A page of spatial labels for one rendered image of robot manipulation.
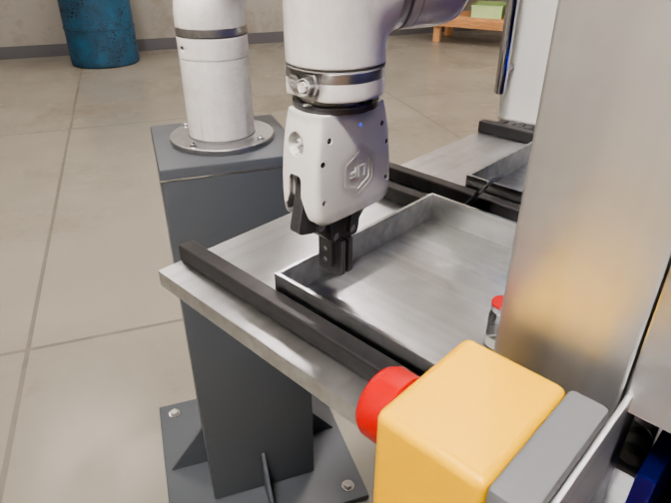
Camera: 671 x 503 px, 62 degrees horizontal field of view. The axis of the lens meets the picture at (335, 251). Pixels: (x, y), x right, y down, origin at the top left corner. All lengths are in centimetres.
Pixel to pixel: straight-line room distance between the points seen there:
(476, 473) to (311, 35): 33
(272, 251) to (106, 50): 541
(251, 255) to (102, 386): 128
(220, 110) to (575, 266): 82
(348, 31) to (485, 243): 33
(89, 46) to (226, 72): 504
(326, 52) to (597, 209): 26
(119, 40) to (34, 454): 475
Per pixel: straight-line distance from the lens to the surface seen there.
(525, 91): 138
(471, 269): 63
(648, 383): 29
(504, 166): 87
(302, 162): 48
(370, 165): 51
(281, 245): 67
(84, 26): 599
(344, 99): 46
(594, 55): 24
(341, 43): 45
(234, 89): 101
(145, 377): 186
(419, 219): 71
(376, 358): 47
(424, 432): 24
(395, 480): 26
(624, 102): 24
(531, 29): 136
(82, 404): 184
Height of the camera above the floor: 121
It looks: 30 degrees down
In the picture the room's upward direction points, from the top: straight up
